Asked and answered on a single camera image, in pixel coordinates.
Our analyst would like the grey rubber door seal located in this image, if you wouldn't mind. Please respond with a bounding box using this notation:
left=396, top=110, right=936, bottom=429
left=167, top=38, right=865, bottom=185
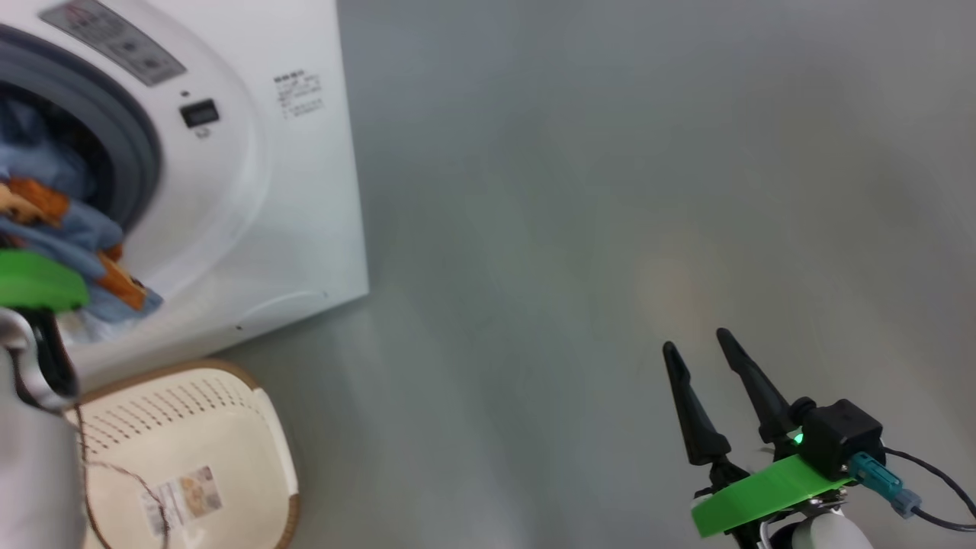
left=0, top=23, right=162, bottom=233

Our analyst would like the basket product label sticker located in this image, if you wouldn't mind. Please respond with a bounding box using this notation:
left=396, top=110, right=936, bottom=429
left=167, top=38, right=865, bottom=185
left=140, top=467, right=223, bottom=536

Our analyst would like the small printed text label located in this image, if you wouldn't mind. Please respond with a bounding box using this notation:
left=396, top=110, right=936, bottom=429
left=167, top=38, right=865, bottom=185
left=273, top=71, right=325, bottom=119

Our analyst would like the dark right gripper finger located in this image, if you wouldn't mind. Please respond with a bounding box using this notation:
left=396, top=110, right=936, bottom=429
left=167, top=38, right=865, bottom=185
left=715, top=328, right=800, bottom=445
left=662, top=341, right=731, bottom=466

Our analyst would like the black door latch socket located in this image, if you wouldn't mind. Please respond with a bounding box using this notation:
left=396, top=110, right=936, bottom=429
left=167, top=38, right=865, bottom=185
left=179, top=99, right=220, bottom=128

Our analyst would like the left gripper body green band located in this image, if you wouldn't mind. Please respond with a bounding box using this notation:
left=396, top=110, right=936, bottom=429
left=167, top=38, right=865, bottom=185
left=0, top=249, right=90, bottom=311

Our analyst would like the small blue cartoon garment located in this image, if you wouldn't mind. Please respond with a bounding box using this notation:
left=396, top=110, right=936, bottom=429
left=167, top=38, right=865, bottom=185
left=0, top=177, right=163, bottom=325

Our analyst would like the cream perforated laundry basket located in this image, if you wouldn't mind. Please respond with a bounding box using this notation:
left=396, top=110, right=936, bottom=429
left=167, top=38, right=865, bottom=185
left=65, top=360, right=300, bottom=549

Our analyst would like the white front-load washing machine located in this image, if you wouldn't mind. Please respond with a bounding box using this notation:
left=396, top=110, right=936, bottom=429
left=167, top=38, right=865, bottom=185
left=0, top=0, right=371, bottom=393

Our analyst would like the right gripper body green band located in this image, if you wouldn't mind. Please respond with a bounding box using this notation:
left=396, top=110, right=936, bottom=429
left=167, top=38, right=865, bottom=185
left=692, top=438, right=855, bottom=549

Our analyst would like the grey warning sticker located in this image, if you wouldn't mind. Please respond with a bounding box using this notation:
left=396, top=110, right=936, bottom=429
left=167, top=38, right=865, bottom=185
left=40, top=0, right=188, bottom=87

